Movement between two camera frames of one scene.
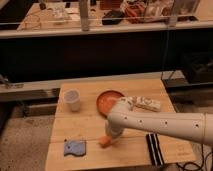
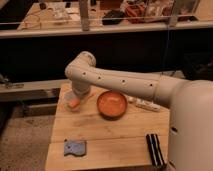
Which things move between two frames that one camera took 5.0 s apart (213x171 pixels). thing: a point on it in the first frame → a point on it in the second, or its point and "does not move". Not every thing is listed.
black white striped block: x=155 y=150 does not move
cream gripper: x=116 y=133 → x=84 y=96
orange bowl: x=105 y=100 does not move
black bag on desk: x=112 y=17 does not move
